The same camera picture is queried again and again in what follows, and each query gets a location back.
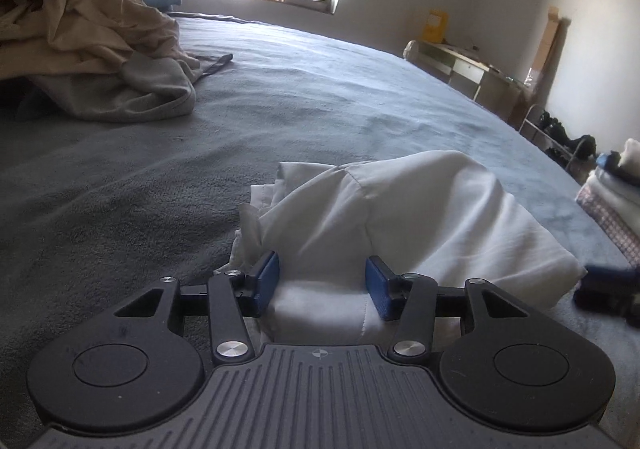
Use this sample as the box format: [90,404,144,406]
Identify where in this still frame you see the yellow box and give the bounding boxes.
[422,10,450,44]

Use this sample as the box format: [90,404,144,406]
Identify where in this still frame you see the metal shoe rack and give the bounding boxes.
[517,104,599,172]

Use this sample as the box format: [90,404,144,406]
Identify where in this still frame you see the cream desk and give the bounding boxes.
[417,40,537,130]

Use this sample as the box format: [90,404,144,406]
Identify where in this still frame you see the stack of folded clothes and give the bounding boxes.
[575,138,640,271]

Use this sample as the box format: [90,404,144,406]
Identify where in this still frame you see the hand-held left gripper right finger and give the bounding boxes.
[365,256,538,364]

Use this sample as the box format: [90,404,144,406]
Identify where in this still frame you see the grey garment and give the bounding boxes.
[30,51,234,124]

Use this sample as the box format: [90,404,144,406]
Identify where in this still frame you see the grey bed blanket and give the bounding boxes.
[0,11,640,430]

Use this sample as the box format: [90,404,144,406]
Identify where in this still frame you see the white shirt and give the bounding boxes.
[230,150,589,346]

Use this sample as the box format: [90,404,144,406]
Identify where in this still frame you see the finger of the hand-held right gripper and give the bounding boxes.
[572,265,640,325]

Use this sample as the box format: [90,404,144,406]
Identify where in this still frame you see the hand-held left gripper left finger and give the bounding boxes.
[114,250,280,364]

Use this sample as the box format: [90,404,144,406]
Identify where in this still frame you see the beige garment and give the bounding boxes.
[0,0,202,80]

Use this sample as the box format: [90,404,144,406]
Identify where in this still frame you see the tall cardboard sheet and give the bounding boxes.
[529,6,571,90]

